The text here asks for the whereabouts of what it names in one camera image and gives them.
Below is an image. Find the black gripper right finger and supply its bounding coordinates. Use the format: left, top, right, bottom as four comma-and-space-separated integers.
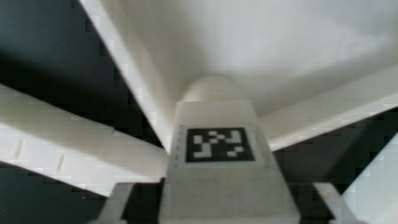
292, 182, 360, 224

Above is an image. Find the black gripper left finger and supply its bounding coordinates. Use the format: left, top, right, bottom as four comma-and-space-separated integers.
88, 182, 164, 224

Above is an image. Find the white table leg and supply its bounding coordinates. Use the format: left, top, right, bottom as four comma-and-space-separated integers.
159, 76, 301, 224

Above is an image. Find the white square tabletop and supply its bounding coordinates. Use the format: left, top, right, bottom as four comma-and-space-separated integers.
79, 0, 398, 148

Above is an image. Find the white L-shaped obstacle wall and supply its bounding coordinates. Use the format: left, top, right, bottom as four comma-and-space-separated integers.
0, 83, 398, 224

